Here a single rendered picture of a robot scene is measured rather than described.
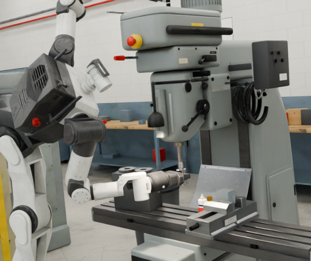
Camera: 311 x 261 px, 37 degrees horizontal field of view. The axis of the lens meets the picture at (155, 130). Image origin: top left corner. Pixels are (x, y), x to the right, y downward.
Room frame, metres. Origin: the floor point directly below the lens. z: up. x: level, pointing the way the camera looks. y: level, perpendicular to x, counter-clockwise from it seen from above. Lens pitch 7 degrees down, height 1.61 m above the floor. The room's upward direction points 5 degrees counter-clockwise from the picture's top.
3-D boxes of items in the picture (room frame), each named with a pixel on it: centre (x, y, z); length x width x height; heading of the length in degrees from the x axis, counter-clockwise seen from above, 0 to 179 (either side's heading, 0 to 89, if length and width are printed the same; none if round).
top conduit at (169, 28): (2.04, -0.24, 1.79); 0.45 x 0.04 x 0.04; 138
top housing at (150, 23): (2.13, -0.11, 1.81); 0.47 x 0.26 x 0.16; 138
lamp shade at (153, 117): (1.93, -0.01, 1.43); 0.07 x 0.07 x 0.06
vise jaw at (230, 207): (1.91, -0.24, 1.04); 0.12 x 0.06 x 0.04; 45
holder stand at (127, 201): (2.31, 0.12, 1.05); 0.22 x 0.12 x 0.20; 58
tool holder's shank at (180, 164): (2.12, -0.11, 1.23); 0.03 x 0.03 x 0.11
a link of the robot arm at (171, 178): (2.06, -0.03, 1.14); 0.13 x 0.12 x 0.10; 35
